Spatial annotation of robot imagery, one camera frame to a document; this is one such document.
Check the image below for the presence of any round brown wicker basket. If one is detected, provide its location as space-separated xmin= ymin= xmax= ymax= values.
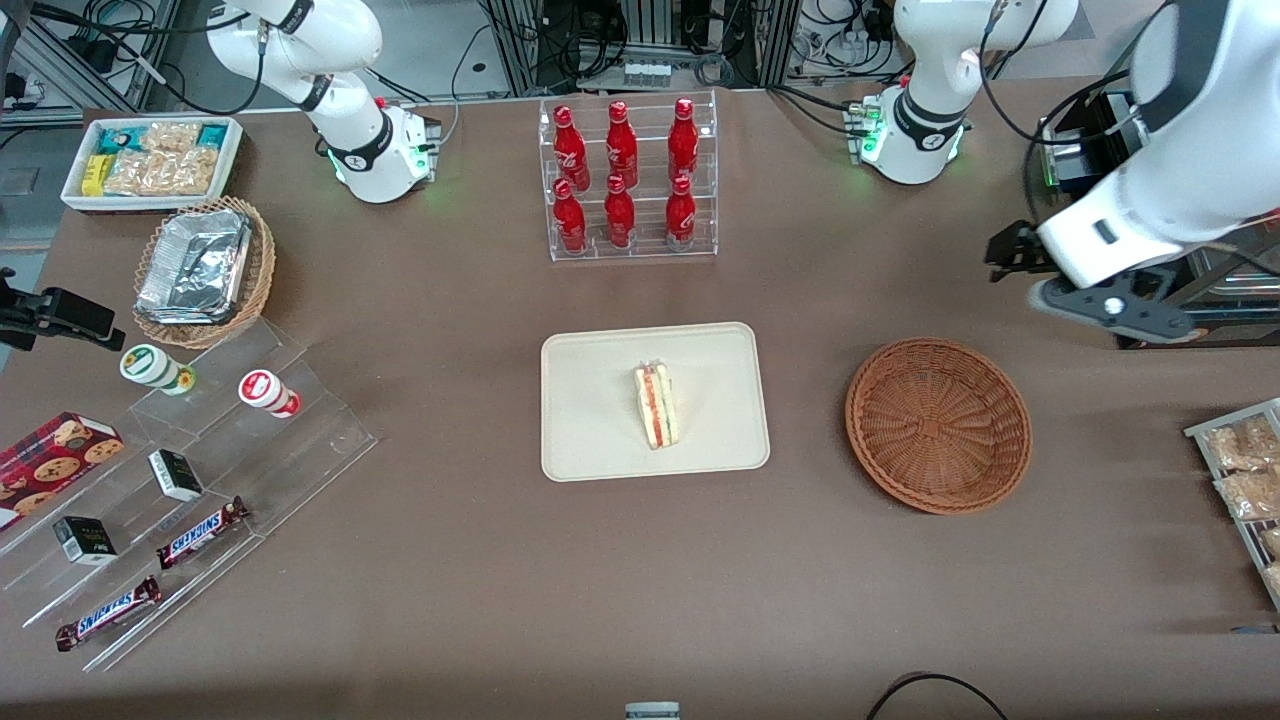
xmin=845 ymin=338 xmax=1033 ymax=516

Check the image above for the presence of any small black carton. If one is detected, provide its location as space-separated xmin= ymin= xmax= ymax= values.
xmin=53 ymin=516 xmax=118 ymax=566
xmin=148 ymin=449 xmax=204 ymax=503

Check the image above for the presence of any clear acrylic bottle rack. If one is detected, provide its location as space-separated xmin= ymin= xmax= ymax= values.
xmin=538 ymin=90 xmax=719 ymax=263

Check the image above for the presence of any beige plastic tray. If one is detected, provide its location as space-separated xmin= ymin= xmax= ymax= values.
xmin=540 ymin=321 xmax=772 ymax=483

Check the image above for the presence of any light wicker basket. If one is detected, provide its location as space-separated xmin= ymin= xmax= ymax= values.
xmin=132 ymin=196 xmax=277 ymax=350

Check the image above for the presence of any clear bag of crackers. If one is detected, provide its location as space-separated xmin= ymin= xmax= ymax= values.
xmin=138 ymin=122 xmax=203 ymax=153
xmin=104 ymin=148 xmax=219 ymax=197

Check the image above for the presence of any red cookie box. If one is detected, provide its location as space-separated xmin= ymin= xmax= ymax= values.
xmin=0 ymin=412 xmax=125 ymax=532

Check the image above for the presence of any white wire rack tray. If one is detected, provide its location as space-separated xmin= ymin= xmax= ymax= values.
xmin=1185 ymin=398 xmax=1280 ymax=611

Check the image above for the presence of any grey device with green light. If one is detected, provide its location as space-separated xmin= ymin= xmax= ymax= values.
xmin=1038 ymin=118 xmax=1093 ymax=191

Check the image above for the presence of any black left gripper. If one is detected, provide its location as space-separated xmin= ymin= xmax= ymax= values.
xmin=984 ymin=221 xmax=1045 ymax=284

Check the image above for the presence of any red cola bottle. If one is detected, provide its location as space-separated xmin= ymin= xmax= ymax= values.
xmin=604 ymin=174 xmax=636 ymax=249
xmin=553 ymin=178 xmax=588 ymax=253
xmin=668 ymin=97 xmax=700 ymax=183
xmin=665 ymin=174 xmax=697 ymax=249
xmin=554 ymin=105 xmax=591 ymax=191
xmin=606 ymin=100 xmax=639 ymax=189

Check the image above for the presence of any black floor cable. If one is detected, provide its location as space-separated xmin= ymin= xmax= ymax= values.
xmin=865 ymin=672 xmax=1011 ymax=720

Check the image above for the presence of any Snickers bar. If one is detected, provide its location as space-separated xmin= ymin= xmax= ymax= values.
xmin=55 ymin=576 xmax=163 ymax=652
xmin=156 ymin=497 xmax=251 ymax=571

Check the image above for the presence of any clear bag of pastry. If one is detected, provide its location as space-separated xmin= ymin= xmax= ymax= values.
xmin=1204 ymin=416 xmax=1280 ymax=472
xmin=1214 ymin=467 xmax=1280 ymax=522

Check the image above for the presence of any black food warmer appliance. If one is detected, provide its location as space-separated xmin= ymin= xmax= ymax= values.
xmin=1075 ymin=88 xmax=1280 ymax=351

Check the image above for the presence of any white rectangular snack bin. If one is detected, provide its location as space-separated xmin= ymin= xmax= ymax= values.
xmin=60 ymin=116 xmax=244 ymax=214

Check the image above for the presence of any grey wrist camera black bracket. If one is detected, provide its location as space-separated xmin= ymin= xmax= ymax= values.
xmin=1030 ymin=278 xmax=1198 ymax=343

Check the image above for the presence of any green lid yogurt cup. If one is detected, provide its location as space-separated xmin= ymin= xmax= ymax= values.
xmin=119 ymin=344 xmax=196 ymax=396

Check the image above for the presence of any red lid yogurt cup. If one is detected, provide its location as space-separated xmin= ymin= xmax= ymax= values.
xmin=238 ymin=369 xmax=301 ymax=419

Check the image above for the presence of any triangular sandwich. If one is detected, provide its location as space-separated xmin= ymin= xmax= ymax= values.
xmin=633 ymin=362 xmax=681 ymax=452

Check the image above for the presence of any clear acrylic stepped shelf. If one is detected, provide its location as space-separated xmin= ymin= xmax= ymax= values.
xmin=0 ymin=318 xmax=379 ymax=673

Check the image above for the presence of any aluminium frame rack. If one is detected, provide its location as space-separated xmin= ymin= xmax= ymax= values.
xmin=485 ymin=0 xmax=801 ymax=96

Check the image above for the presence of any aluminium foil container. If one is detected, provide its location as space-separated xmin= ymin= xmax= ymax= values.
xmin=135 ymin=209 xmax=252 ymax=326

